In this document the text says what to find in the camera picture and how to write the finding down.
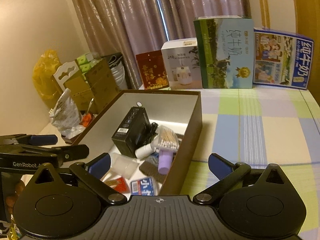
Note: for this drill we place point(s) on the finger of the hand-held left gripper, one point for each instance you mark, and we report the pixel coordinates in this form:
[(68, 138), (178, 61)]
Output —
[(43, 140), (75, 151)]

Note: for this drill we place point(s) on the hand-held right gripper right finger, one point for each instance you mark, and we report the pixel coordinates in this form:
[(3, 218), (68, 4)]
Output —
[(220, 168)]

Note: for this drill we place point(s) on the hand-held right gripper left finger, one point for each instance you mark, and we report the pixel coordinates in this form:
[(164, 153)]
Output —
[(100, 166)]

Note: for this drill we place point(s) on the clear plastic cup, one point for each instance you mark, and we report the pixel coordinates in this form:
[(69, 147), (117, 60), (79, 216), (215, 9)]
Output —
[(125, 166)]

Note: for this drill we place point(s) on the red snack packet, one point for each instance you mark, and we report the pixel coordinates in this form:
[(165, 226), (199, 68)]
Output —
[(120, 183)]

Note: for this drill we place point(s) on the brown storage box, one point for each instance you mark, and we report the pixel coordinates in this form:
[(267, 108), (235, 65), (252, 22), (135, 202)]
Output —
[(192, 135)]

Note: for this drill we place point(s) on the black product box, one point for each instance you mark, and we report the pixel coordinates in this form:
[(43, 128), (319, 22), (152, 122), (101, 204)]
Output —
[(130, 132)]

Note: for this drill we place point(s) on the clear box with blue label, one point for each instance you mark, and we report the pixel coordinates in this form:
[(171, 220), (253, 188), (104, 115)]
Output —
[(143, 186)]

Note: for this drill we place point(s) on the patterned knit sock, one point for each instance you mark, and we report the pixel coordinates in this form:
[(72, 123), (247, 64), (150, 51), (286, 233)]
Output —
[(150, 170)]

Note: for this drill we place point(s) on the small purple bottle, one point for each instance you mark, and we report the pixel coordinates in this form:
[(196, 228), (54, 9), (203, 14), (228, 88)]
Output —
[(165, 162)]

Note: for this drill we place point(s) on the clear cotton swab container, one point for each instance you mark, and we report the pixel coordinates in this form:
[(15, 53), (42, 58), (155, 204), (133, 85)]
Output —
[(166, 140)]

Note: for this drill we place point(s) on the small orange object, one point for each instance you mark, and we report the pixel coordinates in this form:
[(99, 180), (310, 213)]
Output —
[(87, 120)]

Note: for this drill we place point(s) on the printed white plastic bag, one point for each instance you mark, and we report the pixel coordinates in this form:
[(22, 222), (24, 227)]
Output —
[(63, 112)]

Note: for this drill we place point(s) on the checked tablecloth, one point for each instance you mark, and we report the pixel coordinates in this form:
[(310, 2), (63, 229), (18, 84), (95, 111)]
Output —
[(250, 130)]

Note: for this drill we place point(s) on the yellow plastic bag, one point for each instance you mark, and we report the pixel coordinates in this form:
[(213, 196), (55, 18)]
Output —
[(43, 80)]

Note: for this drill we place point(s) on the gold box with white tab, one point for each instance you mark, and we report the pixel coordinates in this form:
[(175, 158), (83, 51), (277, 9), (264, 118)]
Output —
[(75, 85)]

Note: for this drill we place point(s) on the brown cardboard carton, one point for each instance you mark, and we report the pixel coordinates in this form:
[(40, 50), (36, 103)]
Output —
[(102, 80)]

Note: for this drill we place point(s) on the green packet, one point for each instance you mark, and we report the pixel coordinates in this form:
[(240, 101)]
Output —
[(85, 68), (81, 60)]

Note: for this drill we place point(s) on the black and white bag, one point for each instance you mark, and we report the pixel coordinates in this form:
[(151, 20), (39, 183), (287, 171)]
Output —
[(116, 67)]

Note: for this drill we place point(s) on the red gift box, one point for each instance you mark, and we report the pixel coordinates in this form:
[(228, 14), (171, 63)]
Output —
[(151, 70)]

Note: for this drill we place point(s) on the white humidifier box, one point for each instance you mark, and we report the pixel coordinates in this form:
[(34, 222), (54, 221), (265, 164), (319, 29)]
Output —
[(180, 65)]

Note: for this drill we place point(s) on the green milk carton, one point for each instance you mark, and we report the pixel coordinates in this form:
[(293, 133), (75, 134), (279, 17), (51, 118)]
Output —
[(225, 55)]

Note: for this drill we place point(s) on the blue milk carton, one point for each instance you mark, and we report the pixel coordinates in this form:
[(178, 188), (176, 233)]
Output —
[(280, 60)]

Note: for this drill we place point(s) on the mauve curtain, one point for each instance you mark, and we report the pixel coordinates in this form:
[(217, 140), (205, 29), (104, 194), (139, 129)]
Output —
[(125, 30)]

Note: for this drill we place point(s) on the yellow wooden strip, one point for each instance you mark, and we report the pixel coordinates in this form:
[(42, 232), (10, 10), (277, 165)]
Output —
[(264, 12)]

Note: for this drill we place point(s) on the yellow curtain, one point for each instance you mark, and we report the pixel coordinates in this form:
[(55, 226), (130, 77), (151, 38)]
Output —
[(307, 10)]

